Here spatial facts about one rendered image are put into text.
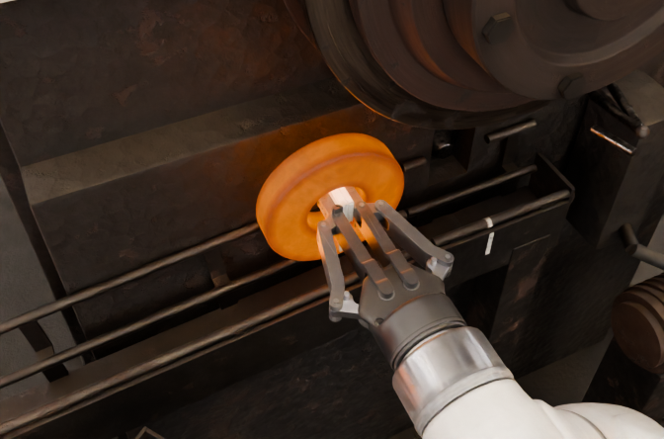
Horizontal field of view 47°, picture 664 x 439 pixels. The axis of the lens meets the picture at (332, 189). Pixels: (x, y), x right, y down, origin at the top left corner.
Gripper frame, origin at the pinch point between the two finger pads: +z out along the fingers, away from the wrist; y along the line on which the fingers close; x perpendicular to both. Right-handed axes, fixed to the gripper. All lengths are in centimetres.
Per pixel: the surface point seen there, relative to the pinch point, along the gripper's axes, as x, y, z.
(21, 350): -87, -45, 54
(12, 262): -88, -43, 79
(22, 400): -22.2, -36.3, 3.4
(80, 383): -21.7, -29.9, 2.5
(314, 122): 1.9, 1.7, 7.9
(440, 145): -10.0, 19.3, 8.7
